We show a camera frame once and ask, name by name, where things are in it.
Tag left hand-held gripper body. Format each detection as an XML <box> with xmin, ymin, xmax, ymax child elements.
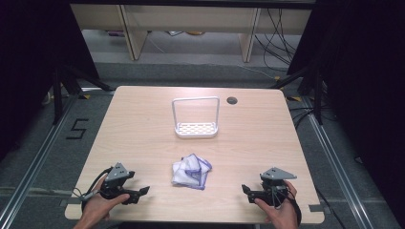
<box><xmin>100</xmin><ymin>162</ymin><xmax>136</xmax><ymax>205</ymax></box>

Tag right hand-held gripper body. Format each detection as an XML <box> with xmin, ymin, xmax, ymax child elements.
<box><xmin>258</xmin><ymin>167</ymin><xmax>298</xmax><ymax>208</ymax></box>

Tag white cloth with purple edge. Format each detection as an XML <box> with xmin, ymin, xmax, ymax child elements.
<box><xmin>171</xmin><ymin>153</ymin><xmax>213</xmax><ymax>191</ymax></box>

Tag white wire rack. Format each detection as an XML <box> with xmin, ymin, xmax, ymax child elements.
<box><xmin>171</xmin><ymin>95</ymin><xmax>221</xmax><ymax>139</ymax></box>

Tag person's right hand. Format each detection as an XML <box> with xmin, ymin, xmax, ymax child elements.
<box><xmin>254</xmin><ymin>179</ymin><xmax>300</xmax><ymax>229</ymax></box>

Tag person's left hand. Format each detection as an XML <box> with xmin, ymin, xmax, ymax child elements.
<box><xmin>81</xmin><ymin>176</ymin><xmax>131</xmax><ymax>224</ymax></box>

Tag black metal stand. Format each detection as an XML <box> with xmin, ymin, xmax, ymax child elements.
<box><xmin>52</xmin><ymin>64</ymin><xmax>117</xmax><ymax>126</ymax></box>
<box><xmin>269</xmin><ymin>65</ymin><xmax>325</xmax><ymax>126</ymax></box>

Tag dark curtain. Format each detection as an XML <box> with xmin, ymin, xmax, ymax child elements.
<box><xmin>0</xmin><ymin>0</ymin><xmax>100</xmax><ymax>161</ymax></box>
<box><xmin>286</xmin><ymin>0</ymin><xmax>405</xmax><ymax>220</ymax></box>

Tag right hand-held gripper cable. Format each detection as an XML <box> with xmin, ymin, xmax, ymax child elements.
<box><xmin>272</xmin><ymin>183</ymin><xmax>303</xmax><ymax>225</ymax></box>

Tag hand-held gripper cable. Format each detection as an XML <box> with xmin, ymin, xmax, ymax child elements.
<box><xmin>72</xmin><ymin>167</ymin><xmax>114</xmax><ymax>212</ymax></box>
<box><xmin>272</xmin><ymin>183</ymin><xmax>303</xmax><ymax>225</ymax></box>

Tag left hand-held gripper cable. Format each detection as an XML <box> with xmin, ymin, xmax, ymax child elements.
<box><xmin>72</xmin><ymin>167</ymin><xmax>114</xmax><ymax>212</ymax></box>

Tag aluminium floor rail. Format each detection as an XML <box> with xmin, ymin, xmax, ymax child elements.
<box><xmin>301</xmin><ymin>95</ymin><xmax>374</xmax><ymax>229</ymax></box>
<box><xmin>0</xmin><ymin>94</ymin><xmax>80</xmax><ymax>229</ymax></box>

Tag black floor cables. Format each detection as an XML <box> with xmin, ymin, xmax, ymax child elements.
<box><xmin>288</xmin><ymin>104</ymin><xmax>335</xmax><ymax>130</ymax></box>

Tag bundle of black cables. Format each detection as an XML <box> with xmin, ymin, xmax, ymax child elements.
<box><xmin>253</xmin><ymin>8</ymin><xmax>302</xmax><ymax>72</ymax></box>

